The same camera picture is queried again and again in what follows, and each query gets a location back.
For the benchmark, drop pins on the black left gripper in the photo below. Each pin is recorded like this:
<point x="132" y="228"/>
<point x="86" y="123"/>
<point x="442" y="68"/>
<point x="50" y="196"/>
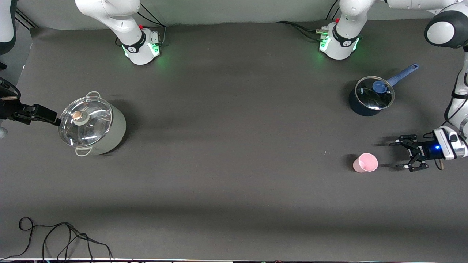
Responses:
<point x="426" y="151"/>

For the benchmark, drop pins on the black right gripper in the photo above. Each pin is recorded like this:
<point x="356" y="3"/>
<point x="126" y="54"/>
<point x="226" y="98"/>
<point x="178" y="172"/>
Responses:
<point x="8" y="109"/>

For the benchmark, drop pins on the pink plastic cup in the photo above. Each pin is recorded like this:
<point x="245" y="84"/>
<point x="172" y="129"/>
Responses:
<point x="365" y="163"/>

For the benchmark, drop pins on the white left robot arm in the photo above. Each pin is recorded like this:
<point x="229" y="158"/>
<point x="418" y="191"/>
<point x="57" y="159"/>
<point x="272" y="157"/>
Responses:
<point x="342" y="47"/>

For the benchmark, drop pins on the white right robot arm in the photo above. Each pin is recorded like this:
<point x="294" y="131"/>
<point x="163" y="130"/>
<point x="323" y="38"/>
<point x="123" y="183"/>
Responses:
<point x="140" y="51"/>

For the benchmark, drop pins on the glass lid with blue knob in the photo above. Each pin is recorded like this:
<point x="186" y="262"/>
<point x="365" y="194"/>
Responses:
<point x="369" y="96"/>

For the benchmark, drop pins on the dark blue saucepan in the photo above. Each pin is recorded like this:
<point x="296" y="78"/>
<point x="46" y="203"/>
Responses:
<point x="356" y="107"/>

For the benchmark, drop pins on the pale green cooking pot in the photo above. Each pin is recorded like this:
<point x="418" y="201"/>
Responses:
<point x="117" y="131"/>

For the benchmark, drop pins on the dark grey table mat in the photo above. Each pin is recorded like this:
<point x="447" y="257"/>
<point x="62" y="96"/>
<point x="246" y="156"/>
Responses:
<point x="204" y="233"/>

